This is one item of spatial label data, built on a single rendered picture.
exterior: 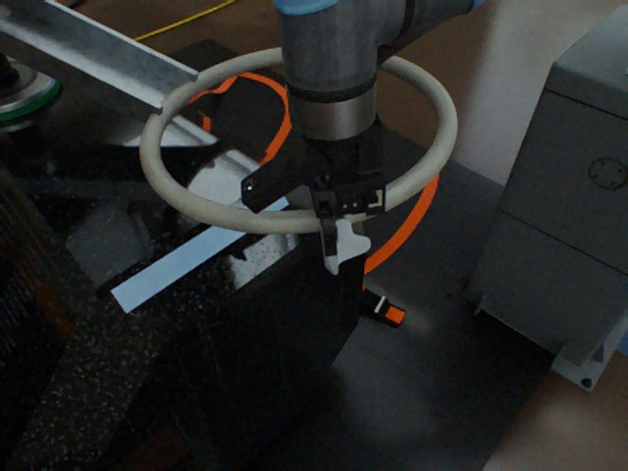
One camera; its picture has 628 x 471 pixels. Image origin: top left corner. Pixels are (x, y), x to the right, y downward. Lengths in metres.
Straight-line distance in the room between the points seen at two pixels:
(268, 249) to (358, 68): 0.43
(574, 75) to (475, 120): 1.38
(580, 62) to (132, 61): 0.89
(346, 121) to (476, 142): 1.93
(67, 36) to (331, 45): 0.69
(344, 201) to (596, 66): 0.77
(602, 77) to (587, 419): 0.94
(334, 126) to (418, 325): 1.21
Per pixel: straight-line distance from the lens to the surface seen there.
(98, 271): 0.77
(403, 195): 0.65
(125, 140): 0.98
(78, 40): 1.05
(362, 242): 0.62
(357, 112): 0.49
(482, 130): 2.49
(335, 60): 0.46
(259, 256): 0.81
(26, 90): 1.15
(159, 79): 0.98
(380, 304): 1.63
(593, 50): 1.29
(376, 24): 0.47
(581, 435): 1.64
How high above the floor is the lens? 1.37
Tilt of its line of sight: 48 degrees down
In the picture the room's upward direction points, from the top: straight up
